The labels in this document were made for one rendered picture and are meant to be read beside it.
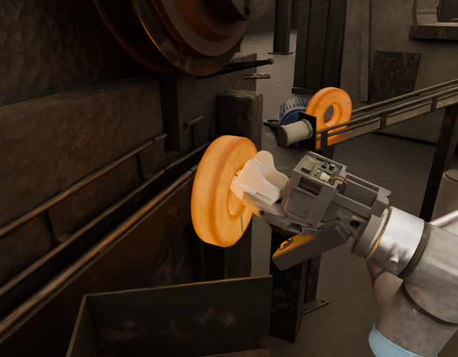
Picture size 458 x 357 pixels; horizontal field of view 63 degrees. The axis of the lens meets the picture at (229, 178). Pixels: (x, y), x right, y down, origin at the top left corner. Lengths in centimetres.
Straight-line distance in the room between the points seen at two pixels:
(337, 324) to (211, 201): 104
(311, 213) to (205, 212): 13
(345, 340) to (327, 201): 98
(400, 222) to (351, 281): 116
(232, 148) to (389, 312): 29
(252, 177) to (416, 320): 26
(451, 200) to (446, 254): 87
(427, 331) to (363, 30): 300
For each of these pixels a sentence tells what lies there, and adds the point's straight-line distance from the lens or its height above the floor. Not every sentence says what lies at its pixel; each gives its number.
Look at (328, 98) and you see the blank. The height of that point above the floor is 76.
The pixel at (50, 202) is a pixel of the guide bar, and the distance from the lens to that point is 58.
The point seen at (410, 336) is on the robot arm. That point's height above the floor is 64.
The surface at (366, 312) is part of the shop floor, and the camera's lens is 150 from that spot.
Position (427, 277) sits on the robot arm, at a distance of 48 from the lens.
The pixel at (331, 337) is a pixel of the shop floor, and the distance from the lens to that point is 139.
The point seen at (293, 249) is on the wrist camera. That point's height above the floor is 70.
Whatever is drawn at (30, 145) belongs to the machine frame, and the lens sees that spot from 56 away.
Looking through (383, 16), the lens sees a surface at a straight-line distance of 335.
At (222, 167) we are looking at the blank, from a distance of 46.
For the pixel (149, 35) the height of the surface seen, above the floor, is 96.
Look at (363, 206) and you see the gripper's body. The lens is 46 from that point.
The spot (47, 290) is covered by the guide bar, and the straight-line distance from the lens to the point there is 51.
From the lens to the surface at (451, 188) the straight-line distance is 133.
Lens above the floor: 99
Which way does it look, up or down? 25 degrees down
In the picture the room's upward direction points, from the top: straight up
